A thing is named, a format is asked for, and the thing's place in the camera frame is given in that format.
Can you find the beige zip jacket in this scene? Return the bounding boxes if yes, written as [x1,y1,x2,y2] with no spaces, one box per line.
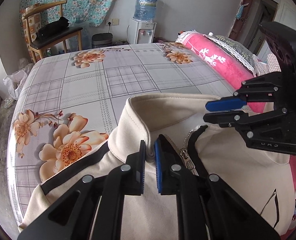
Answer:
[19,93,296,239]

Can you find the black clothes on chair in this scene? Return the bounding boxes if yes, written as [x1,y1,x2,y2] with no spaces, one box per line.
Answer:
[36,17,69,40]

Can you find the checked pink cloth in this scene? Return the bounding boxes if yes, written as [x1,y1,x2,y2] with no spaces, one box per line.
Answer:
[252,53,281,76]

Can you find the pink plush blanket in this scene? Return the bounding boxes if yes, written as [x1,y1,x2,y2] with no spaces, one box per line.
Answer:
[184,33,296,239]

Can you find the lace trimmed pillow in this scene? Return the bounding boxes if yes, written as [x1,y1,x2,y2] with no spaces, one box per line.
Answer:
[205,34,257,76]

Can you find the brown wooden door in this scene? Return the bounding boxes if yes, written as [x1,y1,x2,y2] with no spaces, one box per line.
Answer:
[229,0,254,40]

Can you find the floral bed sheet mattress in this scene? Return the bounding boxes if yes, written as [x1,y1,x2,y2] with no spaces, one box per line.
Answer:
[7,42,233,224]

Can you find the white water dispenser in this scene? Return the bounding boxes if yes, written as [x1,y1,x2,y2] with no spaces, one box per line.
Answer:
[126,18,157,44]

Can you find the blue water bottle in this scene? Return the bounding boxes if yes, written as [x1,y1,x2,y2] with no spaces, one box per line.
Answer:
[133,0,158,22]

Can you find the white plastic bag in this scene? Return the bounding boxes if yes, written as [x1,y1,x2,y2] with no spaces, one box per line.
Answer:
[3,63,34,100]

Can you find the black trash bin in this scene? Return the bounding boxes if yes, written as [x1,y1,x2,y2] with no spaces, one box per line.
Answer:
[91,33,113,48]

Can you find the wooden chair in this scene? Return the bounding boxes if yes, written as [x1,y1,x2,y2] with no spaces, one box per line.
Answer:
[21,0,83,63]

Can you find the wall power socket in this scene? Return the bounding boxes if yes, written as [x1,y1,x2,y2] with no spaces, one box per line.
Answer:
[106,18,119,26]

